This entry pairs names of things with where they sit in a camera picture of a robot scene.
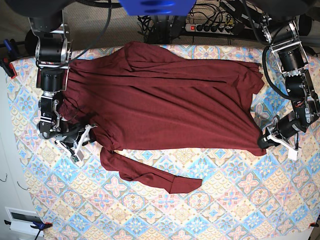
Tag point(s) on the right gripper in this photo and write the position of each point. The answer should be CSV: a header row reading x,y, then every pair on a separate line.
x,y
70,136

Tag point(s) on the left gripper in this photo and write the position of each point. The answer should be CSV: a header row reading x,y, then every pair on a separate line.
x,y
283,131

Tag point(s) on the dark red t-shirt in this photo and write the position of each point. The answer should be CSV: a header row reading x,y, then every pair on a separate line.
x,y
144,97

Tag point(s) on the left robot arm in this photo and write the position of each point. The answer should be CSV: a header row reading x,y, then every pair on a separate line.
x,y
278,25

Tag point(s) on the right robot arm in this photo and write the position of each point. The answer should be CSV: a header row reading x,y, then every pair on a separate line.
x,y
53,56

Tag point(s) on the patterned tablecloth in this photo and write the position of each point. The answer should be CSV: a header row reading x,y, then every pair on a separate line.
x,y
242,196

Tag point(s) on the orange clamp lower right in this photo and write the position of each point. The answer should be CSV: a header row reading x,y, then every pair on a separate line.
x,y
314,225

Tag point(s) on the blue clamp lower left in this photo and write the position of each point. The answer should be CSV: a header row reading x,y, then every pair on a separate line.
x,y
37,226

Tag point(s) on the white power strip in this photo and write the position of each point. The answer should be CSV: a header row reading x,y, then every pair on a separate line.
x,y
207,28

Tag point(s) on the black round object right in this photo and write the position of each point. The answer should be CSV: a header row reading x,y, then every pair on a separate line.
x,y
305,25

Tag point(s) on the white wall outlet box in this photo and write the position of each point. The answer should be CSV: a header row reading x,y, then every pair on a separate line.
x,y
22,220

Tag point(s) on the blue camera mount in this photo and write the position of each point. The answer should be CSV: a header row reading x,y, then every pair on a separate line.
x,y
157,7

